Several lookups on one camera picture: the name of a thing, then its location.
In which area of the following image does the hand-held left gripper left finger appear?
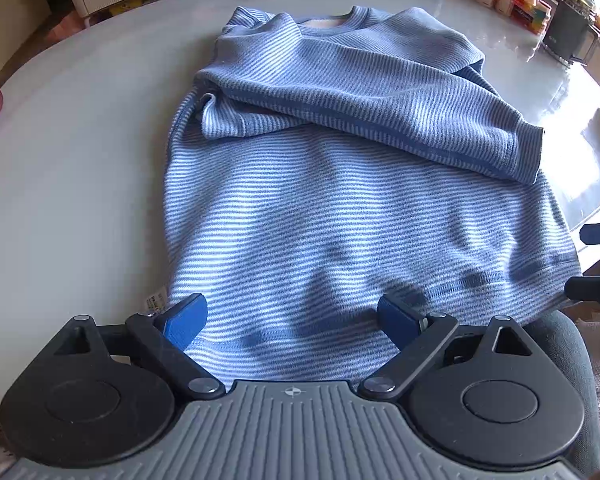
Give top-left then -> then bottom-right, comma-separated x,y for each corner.
55,292 -> 226,401

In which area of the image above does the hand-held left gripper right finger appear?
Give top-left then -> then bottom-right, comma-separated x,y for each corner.
357,294 -> 536,402

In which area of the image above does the blue striped sweater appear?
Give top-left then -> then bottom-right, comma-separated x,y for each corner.
144,5 -> 581,391

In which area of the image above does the person's leg in grey pants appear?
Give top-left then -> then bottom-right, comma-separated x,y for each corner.
522,307 -> 600,480

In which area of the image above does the grey kettle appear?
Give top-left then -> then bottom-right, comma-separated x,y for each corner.
542,0 -> 600,67

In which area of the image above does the pink bag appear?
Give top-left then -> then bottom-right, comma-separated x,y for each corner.
47,10 -> 86,46

